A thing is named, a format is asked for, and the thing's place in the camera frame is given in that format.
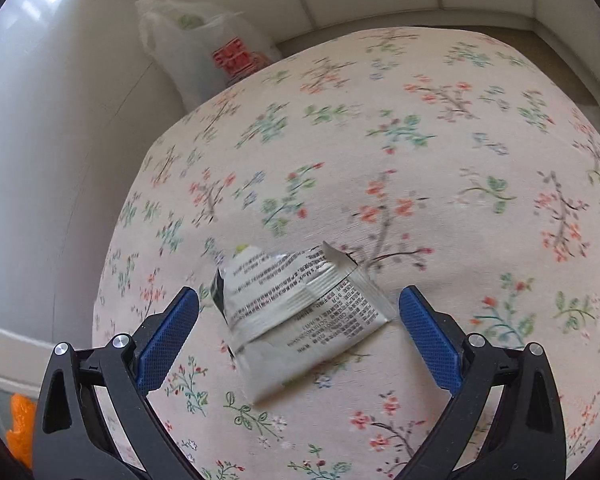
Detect floral tablecloth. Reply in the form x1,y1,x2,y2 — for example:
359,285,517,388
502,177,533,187
93,28,600,479

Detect white plastic shopping bag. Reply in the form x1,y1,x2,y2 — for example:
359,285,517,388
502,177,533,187
135,0,282,112

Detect clear bag orange snacks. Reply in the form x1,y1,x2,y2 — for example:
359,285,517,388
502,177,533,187
6,393,36,469

